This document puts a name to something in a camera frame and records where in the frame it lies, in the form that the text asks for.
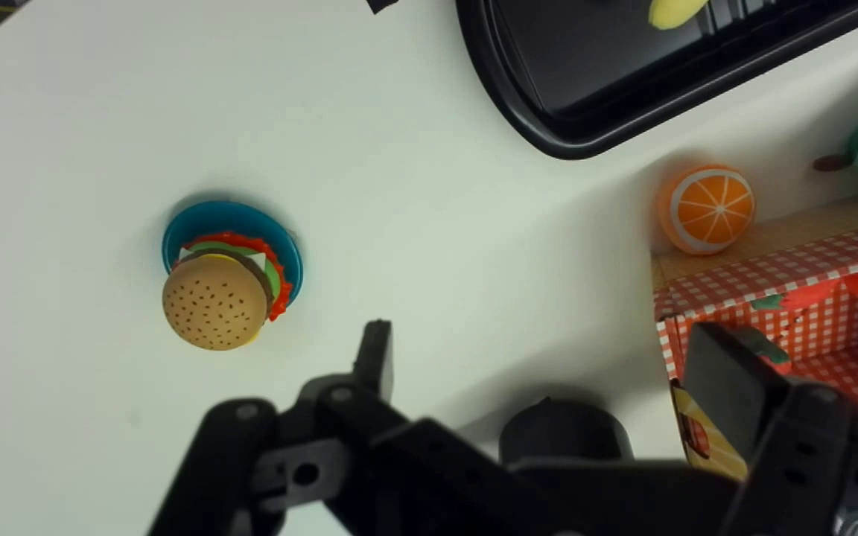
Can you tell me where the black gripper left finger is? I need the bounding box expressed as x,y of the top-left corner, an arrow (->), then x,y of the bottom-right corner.
148,318 -> 512,536

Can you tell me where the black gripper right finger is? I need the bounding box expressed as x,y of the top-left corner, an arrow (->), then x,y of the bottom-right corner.
684,321 -> 858,536

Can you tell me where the orange checkered cardboard basket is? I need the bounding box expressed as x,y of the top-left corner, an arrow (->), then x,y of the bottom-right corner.
649,187 -> 858,470

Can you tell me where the toy hamburger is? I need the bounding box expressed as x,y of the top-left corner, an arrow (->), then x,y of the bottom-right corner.
159,233 -> 296,353

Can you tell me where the toy orange half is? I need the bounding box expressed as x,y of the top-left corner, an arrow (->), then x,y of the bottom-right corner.
652,160 -> 756,258

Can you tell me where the small blue toy plate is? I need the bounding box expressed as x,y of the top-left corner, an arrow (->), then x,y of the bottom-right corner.
159,196 -> 308,301

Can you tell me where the black grill tray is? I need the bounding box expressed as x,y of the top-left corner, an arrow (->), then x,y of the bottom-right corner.
454,0 -> 858,160

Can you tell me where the plush peeled banana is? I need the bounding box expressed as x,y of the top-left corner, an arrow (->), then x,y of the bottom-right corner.
647,0 -> 716,33

